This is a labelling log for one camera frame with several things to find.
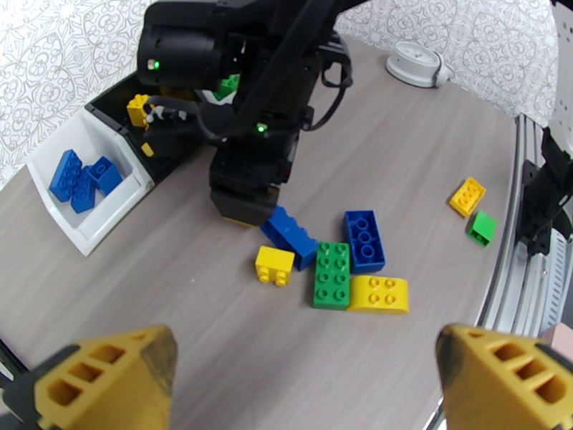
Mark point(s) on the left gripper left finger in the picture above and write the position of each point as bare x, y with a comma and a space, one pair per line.
112, 384

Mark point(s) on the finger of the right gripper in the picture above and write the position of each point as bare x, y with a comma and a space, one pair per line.
244, 205

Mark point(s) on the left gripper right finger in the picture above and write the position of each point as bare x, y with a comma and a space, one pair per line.
492, 384

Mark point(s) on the long blue lego brick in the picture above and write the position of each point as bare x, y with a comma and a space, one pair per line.
85, 196
365, 243
66, 175
291, 238

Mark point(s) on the small yellow lego brick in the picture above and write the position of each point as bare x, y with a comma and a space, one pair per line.
147, 150
136, 111
273, 263

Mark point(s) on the long green lego brick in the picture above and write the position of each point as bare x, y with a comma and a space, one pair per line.
331, 276
228, 86

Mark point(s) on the square blue lego brick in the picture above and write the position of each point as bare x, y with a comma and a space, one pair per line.
107, 175

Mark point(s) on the small green lego brick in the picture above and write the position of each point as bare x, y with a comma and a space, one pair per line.
482, 228

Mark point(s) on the long yellow lego brick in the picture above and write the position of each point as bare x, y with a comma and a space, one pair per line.
467, 196

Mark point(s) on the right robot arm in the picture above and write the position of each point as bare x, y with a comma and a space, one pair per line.
565, 84

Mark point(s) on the white plastic bin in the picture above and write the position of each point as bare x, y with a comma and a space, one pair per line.
112, 218
210, 98

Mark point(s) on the pink rectangular pad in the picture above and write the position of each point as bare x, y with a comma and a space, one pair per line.
562, 339

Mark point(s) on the curved yellow lego brick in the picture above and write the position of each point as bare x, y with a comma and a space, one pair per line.
378, 295

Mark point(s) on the black plastic bin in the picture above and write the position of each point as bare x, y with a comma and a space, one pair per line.
109, 104

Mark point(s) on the white round clock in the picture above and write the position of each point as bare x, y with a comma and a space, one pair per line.
416, 61

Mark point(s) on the aluminium front rail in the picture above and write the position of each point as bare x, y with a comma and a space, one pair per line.
506, 299

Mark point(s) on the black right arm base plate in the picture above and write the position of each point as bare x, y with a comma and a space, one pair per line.
532, 238

